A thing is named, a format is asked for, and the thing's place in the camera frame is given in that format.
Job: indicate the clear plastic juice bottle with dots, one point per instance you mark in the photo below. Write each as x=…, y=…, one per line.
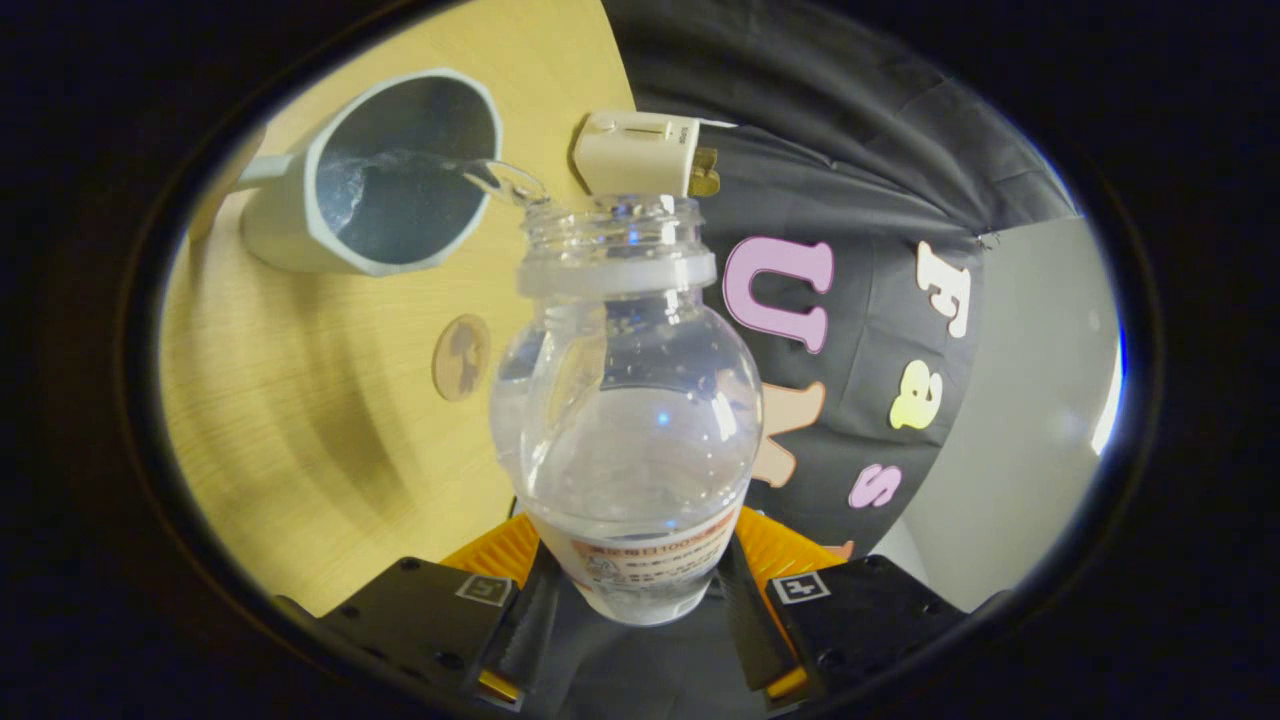
x=640, y=450

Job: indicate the white toaster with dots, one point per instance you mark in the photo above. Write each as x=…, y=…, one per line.
x=630, y=155

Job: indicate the round wooden coaster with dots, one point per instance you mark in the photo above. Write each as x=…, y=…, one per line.
x=460, y=357

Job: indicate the light wooden table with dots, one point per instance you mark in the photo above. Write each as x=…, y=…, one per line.
x=320, y=400

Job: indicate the brown toast slice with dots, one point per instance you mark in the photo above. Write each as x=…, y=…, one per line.
x=705, y=178

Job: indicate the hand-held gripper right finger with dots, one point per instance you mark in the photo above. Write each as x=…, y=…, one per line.
x=865, y=615

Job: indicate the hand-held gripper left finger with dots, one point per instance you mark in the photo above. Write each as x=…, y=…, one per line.
x=420, y=610

